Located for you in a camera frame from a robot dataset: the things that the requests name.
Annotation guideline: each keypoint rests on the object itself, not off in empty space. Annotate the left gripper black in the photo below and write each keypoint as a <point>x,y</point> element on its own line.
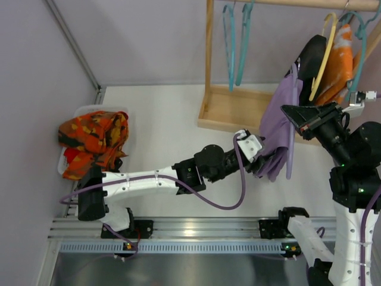
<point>259,164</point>

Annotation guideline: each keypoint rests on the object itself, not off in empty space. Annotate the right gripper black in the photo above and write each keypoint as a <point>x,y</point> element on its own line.
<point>316,120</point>

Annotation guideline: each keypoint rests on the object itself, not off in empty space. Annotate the purple trousers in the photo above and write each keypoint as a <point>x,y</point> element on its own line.
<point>277,131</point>

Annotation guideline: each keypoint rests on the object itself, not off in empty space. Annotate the purple hanger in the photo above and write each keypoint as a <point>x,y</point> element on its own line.
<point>295,97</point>

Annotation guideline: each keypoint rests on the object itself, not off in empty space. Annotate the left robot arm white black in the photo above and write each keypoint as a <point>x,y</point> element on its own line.
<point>101,192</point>

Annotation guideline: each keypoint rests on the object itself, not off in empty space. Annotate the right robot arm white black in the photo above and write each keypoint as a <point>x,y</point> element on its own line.
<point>355,186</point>

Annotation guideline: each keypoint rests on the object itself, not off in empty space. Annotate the cream yellow hanger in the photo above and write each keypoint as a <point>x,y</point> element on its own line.
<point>331,17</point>

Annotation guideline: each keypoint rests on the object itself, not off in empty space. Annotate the black garment on hanger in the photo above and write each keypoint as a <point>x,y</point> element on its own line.
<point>308,63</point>

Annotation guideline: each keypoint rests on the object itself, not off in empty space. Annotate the orange garment on hanger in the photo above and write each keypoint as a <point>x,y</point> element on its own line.
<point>338,70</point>

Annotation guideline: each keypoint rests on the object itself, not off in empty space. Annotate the teal hanger right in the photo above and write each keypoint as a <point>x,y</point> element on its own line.
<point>367,34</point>

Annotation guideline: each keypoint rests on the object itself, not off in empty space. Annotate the teal hanger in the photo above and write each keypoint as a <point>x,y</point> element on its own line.
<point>245,32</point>
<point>230,41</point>
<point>367,34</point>

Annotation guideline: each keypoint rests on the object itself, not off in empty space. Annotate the teal hanger left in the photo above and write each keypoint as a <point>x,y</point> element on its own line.
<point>230,41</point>

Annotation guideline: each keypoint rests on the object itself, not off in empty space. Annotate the wooden clothes rack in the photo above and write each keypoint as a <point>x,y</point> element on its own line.
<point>229,111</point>

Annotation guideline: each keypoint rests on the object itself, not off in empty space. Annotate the orange camouflage garment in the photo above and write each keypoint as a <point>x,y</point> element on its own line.
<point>93,141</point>

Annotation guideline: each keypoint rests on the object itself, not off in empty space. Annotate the white laundry basket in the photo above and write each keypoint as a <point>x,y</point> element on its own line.
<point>89,140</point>

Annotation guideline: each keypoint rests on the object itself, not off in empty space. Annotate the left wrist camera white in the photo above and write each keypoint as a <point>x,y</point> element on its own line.
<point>250,145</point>

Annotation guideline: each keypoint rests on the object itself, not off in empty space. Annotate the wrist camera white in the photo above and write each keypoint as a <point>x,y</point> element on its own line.
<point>357,102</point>
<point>250,145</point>

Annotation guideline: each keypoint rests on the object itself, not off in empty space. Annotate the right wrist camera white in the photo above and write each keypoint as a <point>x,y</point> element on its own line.
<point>357,102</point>

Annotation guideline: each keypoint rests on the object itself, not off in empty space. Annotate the aluminium mounting rail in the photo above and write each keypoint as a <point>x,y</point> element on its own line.
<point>174,229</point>

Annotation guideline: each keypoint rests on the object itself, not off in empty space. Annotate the aluminium frame profile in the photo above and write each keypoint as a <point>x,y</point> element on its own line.
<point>57,16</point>

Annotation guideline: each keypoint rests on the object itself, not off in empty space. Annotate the slotted cable duct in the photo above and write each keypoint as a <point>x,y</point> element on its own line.
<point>166,247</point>

